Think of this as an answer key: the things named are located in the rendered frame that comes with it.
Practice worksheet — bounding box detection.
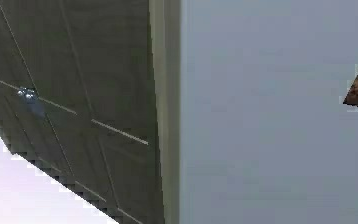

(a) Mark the silver round door knob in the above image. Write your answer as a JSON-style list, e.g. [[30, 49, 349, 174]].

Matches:
[[17, 87, 40, 104]]

